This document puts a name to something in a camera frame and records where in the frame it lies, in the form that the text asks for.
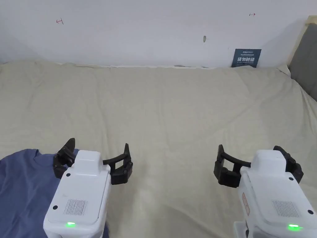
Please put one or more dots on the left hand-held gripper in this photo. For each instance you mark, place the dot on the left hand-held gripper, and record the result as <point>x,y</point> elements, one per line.
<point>81,193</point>

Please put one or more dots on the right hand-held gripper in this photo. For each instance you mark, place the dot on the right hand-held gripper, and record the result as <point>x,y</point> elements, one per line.
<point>275,198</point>

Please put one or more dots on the blue shirt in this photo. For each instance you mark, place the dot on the blue shirt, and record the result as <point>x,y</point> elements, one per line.
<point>27,188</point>

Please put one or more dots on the bed with beige sheet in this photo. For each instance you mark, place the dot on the bed with beige sheet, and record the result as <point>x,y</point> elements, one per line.
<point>163,106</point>

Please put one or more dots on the dark blue sign card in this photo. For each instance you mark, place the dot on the dark blue sign card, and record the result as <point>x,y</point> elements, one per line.
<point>246,58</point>

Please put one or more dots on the grey padded headboard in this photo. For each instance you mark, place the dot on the grey padded headboard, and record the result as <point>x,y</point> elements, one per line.
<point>303,62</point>

